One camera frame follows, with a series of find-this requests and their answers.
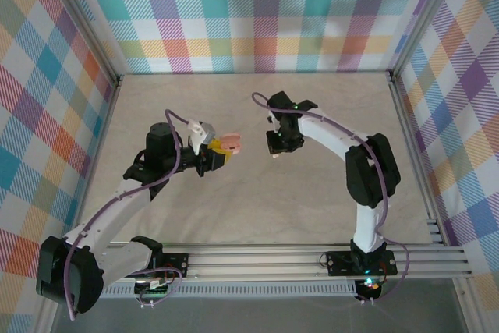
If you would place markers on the plaid fabric backdrop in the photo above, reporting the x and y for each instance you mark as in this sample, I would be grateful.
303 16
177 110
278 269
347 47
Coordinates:
39 95
249 13
464 95

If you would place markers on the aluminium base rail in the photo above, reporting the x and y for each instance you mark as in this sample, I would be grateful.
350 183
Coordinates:
253 263

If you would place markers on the aluminium side rail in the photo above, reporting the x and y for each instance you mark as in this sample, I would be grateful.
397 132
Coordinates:
409 134
99 146

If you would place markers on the green control board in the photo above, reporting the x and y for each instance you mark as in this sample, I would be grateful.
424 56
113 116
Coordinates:
156 290
370 285

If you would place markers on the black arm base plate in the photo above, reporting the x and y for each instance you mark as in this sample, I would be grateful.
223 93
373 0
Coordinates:
339 264
177 264

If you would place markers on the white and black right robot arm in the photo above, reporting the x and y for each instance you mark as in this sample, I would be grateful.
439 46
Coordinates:
331 134

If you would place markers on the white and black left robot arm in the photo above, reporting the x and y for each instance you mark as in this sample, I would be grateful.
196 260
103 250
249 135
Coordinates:
117 208

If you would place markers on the aluminium frame post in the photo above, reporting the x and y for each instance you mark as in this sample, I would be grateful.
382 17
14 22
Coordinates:
425 21
85 25

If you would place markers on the pink earbud charging case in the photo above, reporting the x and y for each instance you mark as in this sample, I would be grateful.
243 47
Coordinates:
230 142

